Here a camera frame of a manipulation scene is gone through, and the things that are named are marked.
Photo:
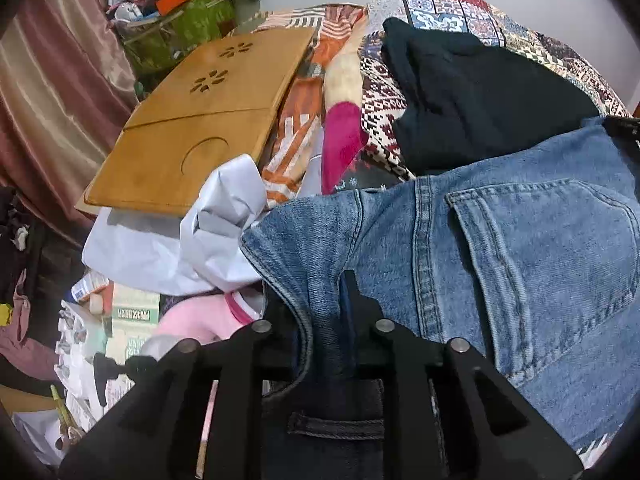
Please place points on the pink cloth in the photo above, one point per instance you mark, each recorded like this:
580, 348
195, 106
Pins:
200, 320

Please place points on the magenta cloth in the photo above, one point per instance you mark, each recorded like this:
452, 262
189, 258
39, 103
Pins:
342, 145

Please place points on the orange striped bedsheet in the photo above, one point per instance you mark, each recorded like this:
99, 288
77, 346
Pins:
295, 105

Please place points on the wooden lap desk board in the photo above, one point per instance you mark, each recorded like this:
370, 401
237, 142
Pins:
200, 125

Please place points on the white plastic bag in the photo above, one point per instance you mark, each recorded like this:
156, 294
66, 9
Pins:
150, 250

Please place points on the striped brown curtain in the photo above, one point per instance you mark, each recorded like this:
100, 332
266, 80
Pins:
50, 85

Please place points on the green book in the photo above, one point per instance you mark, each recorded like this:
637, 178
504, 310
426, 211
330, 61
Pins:
132, 317

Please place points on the white printed cloth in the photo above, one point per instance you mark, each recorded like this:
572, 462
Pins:
80, 360

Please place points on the green storage bin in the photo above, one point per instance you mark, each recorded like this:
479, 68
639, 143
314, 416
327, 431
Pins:
200, 20

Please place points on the blue denim pants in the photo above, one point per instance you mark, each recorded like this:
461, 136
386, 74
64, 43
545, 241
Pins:
500, 260

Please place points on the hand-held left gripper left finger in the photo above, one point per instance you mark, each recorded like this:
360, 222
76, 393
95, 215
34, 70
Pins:
235, 385

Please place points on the mauve cloth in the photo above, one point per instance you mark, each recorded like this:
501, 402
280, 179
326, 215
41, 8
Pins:
20, 345

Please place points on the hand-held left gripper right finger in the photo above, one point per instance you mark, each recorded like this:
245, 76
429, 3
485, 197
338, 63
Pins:
410, 410

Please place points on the dark denim pants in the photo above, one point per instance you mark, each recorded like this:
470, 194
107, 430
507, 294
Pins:
325, 450

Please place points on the black folded garment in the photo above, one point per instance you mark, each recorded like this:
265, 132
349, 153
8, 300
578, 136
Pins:
475, 95

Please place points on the patchwork patterned blanket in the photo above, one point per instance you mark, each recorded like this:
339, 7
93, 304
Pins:
450, 10

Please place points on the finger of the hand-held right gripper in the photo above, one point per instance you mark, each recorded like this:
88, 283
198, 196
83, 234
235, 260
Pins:
625, 127

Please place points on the black knobbed bracket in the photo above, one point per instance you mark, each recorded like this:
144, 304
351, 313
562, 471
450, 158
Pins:
112, 367

